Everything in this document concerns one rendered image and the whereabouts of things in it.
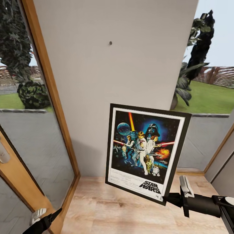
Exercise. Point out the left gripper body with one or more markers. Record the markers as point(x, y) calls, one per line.
point(39, 227)

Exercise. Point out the poster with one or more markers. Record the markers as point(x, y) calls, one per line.
point(144, 146)

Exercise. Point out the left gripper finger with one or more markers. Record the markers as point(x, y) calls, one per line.
point(52, 217)

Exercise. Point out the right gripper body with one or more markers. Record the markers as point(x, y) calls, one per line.
point(196, 203)

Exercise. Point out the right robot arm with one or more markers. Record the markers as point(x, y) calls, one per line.
point(218, 206)

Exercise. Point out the door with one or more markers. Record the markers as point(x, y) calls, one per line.
point(38, 167)

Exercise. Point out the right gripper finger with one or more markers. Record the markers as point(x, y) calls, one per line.
point(174, 195)
point(175, 201)

